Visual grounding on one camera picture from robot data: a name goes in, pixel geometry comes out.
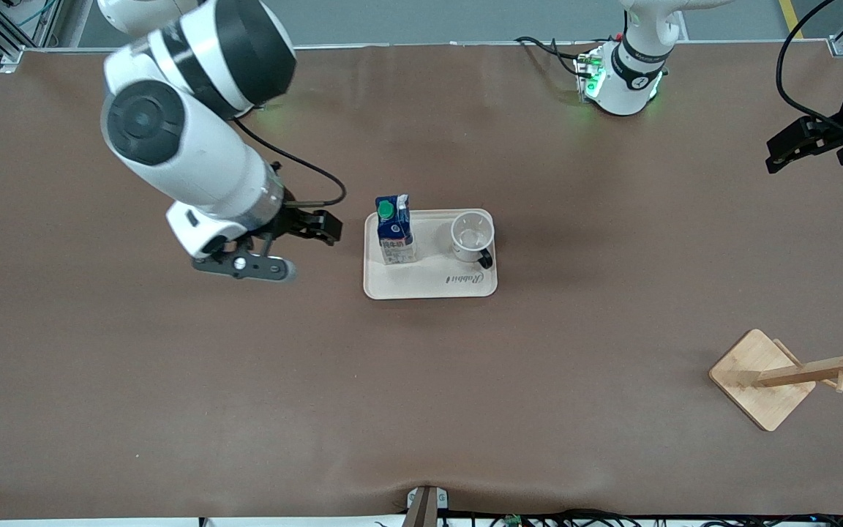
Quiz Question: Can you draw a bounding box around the blue milk carton green cap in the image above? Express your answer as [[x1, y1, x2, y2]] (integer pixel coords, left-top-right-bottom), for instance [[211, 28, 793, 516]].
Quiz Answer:
[[375, 194, 417, 266]]

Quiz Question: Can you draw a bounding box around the white cup black handle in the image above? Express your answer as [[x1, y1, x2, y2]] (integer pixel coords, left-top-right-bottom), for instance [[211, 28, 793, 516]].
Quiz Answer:
[[450, 210, 496, 269]]

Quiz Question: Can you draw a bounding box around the white rabbit print tray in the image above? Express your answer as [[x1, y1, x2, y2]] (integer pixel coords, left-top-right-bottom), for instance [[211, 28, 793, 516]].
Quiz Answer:
[[363, 209, 499, 301]]

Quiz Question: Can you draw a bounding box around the brown table cover sheet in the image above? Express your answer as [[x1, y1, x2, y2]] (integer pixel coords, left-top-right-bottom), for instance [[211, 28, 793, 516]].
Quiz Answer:
[[0, 40, 843, 522]]

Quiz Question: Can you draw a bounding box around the wooden mug rack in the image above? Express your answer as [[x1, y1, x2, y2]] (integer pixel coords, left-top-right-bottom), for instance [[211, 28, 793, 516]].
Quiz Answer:
[[708, 318, 843, 433]]

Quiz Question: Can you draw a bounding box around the black left arm base cable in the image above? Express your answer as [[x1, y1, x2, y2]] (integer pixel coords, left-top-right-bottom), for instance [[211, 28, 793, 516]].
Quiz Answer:
[[515, 37, 616, 78]]

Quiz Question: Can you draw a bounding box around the grey camera post clamp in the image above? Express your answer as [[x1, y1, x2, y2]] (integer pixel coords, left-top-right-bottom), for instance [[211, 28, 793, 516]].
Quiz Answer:
[[405, 485, 450, 527]]

